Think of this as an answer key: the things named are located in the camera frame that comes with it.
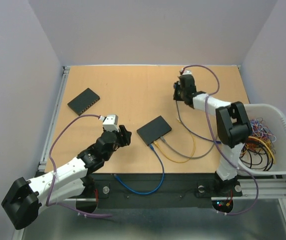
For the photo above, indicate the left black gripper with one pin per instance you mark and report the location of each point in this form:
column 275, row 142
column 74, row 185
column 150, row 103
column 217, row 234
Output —
column 125, row 140

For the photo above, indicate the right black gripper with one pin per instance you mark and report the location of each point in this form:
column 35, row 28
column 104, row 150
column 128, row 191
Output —
column 177, row 96

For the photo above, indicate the black network switch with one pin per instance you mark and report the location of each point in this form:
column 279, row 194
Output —
column 153, row 130
column 83, row 101

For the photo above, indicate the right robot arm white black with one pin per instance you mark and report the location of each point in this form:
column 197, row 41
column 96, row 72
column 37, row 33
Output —
column 228, row 123

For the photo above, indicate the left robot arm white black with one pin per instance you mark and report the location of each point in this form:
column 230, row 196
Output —
column 26, row 199

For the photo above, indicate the white plastic bin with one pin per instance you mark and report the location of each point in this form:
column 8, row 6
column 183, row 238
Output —
column 264, row 153

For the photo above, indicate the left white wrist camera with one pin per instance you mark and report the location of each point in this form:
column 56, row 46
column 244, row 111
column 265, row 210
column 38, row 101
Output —
column 110, row 123

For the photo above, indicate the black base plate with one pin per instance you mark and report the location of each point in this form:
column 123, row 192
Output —
column 151, row 191

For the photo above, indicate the aluminium frame rail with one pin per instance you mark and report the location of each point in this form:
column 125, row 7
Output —
column 45, row 152

